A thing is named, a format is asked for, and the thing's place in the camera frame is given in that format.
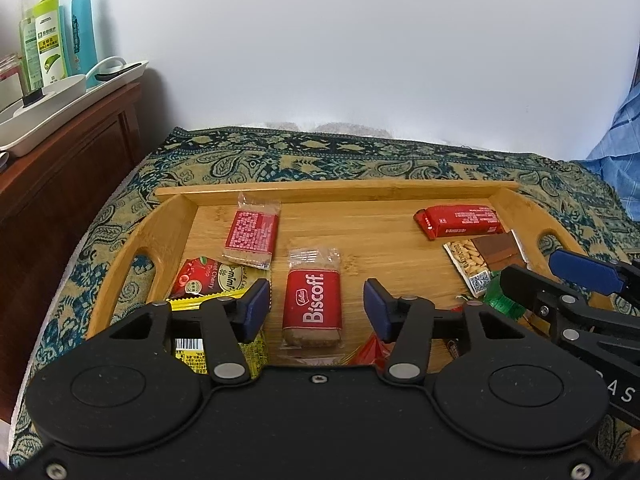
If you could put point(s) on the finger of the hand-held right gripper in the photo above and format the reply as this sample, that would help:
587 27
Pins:
545 305
585 272

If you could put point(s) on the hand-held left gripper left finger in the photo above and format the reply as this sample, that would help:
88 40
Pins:
257 305

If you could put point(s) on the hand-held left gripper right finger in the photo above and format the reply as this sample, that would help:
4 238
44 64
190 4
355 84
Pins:
377 305

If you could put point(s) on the green snack packet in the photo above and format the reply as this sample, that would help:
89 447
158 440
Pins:
500 302

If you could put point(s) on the red gold nut packet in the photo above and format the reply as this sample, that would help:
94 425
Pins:
370 352

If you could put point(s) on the yellow snack packet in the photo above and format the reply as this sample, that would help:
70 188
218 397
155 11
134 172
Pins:
255 355

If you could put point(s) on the red biscuit packet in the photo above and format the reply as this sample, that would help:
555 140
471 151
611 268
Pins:
312 305

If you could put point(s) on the small packet with oval logo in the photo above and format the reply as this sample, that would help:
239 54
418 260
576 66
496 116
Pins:
205 280

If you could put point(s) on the clear red checked packet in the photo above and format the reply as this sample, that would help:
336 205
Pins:
252 232

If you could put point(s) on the brown almond bar packet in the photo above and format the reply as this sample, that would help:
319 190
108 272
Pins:
475 260

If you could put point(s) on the long red bar packet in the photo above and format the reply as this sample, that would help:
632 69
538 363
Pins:
462 220

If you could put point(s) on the blue checked cloth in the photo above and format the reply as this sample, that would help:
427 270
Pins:
620 150

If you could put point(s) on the paisley patterned blanket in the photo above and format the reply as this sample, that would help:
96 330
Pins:
350 155

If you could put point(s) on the brown wooden cabinet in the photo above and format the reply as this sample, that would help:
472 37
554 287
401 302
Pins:
60 185

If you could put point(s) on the white plastic tray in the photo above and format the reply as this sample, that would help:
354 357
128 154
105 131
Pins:
60 105

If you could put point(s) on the small black cap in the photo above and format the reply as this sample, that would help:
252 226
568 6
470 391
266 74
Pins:
32 98

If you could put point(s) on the teal spray bottle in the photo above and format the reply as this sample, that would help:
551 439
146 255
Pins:
82 30

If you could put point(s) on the green and white bottle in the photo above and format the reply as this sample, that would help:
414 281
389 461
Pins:
47 45

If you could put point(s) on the glass jar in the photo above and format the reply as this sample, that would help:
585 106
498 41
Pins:
7 80

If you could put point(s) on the clear green bottle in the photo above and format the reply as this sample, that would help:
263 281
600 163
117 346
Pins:
26 45

